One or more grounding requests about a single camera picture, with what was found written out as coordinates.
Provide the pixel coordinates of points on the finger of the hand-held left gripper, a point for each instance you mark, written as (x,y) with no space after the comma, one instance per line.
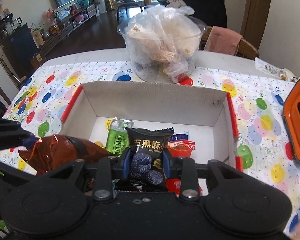
(7,168)
(28,142)

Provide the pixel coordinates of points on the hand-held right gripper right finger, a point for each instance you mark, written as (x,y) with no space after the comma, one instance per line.
(167,165)

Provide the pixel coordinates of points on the clear container with bagged snacks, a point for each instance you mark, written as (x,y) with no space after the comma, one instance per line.
(162,40)

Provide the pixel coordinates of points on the brown paper bag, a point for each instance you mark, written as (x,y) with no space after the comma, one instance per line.
(38,62)

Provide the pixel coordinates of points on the red cardboard box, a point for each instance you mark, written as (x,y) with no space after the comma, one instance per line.
(152,102)

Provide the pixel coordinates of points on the yellow snack packet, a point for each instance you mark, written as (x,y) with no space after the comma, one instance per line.
(108,125)

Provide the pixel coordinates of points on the round coffee table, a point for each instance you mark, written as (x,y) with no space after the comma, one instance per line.
(128,3)

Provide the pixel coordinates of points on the brown foil snack bag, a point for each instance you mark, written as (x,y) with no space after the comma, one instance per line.
(60,152)

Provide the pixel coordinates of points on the blue white snack packet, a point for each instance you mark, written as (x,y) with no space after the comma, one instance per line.
(181,137)

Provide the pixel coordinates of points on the orange green tissue box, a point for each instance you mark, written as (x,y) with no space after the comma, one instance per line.
(297,120)

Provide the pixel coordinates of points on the sofa with dark clothes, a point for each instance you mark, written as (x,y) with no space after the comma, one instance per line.
(205,5)

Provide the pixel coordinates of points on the balloon print tablecloth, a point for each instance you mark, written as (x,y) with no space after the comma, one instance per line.
(260,100)

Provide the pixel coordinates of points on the green snack packet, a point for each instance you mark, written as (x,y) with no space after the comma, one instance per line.
(118,137)

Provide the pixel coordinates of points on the dark side cabinet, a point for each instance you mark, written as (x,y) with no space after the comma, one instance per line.
(17,47)

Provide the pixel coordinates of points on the long television cabinet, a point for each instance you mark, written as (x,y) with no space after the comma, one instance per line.
(65,27)

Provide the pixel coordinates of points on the black sesame snack packet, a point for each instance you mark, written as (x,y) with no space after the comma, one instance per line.
(147,142)

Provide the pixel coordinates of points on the wooden dining chair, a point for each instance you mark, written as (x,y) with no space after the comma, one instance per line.
(248,50)

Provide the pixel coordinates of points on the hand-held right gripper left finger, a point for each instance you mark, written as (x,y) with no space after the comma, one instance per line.
(126,165)

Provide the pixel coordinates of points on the red chips bag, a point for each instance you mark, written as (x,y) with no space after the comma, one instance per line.
(182,148)

